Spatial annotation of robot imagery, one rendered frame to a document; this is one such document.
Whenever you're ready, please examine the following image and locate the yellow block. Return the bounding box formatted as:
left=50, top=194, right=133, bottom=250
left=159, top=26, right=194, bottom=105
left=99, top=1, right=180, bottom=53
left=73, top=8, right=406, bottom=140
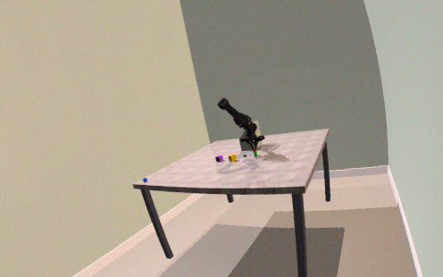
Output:
left=228, top=155, right=237, bottom=162

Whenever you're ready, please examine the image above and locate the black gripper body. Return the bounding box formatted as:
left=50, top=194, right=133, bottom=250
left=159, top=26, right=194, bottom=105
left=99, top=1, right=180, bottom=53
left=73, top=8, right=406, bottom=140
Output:
left=241, top=130, right=264, bottom=142

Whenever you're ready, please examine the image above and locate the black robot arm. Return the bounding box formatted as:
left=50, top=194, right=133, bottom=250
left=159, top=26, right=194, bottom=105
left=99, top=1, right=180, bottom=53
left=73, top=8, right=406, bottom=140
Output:
left=217, top=98, right=257, bottom=142

